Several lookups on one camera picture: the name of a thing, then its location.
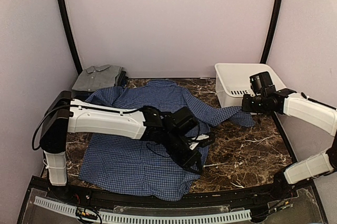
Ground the grey folded shirt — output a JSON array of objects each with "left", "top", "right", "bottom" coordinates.
[{"left": 72, "top": 64, "right": 126, "bottom": 92}]

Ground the black front rail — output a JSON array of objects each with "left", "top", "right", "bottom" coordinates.
[{"left": 29, "top": 176, "right": 299, "bottom": 209}]

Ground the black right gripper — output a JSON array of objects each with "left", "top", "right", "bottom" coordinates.
[{"left": 242, "top": 93, "right": 267, "bottom": 113}]

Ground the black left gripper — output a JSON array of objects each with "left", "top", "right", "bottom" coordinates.
[{"left": 162, "top": 129, "right": 203, "bottom": 174}]

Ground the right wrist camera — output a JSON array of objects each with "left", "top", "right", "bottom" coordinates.
[{"left": 250, "top": 71, "right": 276, "bottom": 97}]

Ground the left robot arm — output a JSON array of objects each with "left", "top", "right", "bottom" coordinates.
[{"left": 32, "top": 91, "right": 204, "bottom": 201}]

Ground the right black frame post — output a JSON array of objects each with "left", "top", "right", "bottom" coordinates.
[{"left": 260, "top": 0, "right": 282, "bottom": 64}]

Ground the white plastic basket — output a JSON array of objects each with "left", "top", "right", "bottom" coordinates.
[{"left": 215, "top": 63, "right": 286, "bottom": 108}]

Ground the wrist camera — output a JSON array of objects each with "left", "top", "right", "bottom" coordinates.
[
  {"left": 250, "top": 71, "right": 276, "bottom": 97},
  {"left": 173, "top": 106, "right": 215, "bottom": 150}
]

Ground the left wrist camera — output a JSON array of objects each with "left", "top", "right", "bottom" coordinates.
[{"left": 173, "top": 106, "right": 215, "bottom": 150}]

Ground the blue checked long sleeve shirt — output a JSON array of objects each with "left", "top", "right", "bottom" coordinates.
[{"left": 78, "top": 80, "right": 256, "bottom": 202}]

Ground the white slotted cable duct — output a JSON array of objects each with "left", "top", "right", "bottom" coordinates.
[{"left": 34, "top": 196, "right": 251, "bottom": 223}]

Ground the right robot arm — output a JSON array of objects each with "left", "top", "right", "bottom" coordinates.
[{"left": 242, "top": 89, "right": 336, "bottom": 200}]

